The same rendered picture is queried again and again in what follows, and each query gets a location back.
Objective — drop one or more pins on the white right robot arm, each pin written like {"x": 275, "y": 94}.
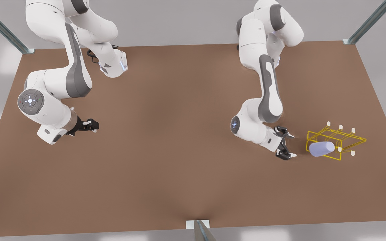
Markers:
{"x": 55, "y": 40}

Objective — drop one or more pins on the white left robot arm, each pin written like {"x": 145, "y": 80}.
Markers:
{"x": 263, "y": 43}

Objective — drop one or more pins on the pale lavender cup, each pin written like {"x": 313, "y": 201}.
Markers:
{"x": 321, "y": 149}

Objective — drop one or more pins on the silver frame post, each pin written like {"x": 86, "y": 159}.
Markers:
{"x": 201, "y": 231}
{"x": 2, "y": 28}
{"x": 369, "y": 21}

